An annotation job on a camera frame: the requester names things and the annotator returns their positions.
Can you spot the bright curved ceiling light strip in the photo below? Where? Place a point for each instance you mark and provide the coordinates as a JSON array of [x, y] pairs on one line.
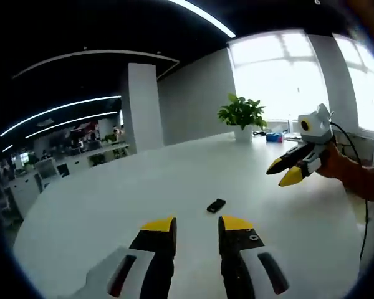
[[202, 15]]

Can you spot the white office desk row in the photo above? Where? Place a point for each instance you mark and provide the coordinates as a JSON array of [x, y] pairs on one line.
[[90, 155]]

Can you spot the green plant in white pot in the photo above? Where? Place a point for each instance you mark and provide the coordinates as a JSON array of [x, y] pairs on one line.
[[241, 115]]

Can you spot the long straight ceiling light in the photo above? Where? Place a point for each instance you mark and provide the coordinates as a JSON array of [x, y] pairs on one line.
[[62, 109]]

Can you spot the loop-shaped ceiling light strip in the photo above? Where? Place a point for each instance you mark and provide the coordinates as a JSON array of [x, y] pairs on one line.
[[96, 53]]

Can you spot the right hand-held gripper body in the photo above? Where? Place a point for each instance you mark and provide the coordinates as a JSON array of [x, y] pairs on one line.
[[316, 129]]

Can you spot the black pronged plastic buckle part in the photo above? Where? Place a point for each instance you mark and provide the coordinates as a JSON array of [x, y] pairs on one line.
[[212, 207]]

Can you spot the white mesh office chair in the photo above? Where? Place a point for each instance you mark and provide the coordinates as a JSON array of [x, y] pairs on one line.
[[48, 170]]

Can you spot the blue tissue box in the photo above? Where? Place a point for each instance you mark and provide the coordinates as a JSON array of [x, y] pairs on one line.
[[274, 137]]

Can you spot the short straight ceiling light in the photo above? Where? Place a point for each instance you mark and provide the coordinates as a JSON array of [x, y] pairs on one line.
[[71, 121]]

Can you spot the person's right hand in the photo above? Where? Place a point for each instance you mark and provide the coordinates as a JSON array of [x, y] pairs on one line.
[[336, 168]]

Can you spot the red white wall banner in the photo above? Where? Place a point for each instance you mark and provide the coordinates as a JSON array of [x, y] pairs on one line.
[[87, 126]]

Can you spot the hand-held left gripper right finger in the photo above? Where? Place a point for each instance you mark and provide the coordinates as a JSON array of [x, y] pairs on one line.
[[237, 258]]

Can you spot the small green desk plant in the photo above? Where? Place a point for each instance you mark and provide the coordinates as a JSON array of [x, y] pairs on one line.
[[110, 138]]

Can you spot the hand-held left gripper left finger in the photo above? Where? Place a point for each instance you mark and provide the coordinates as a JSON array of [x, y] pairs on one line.
[[156, 258]]

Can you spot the small black desk object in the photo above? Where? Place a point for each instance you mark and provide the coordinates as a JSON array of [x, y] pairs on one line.
[[258, 133]]

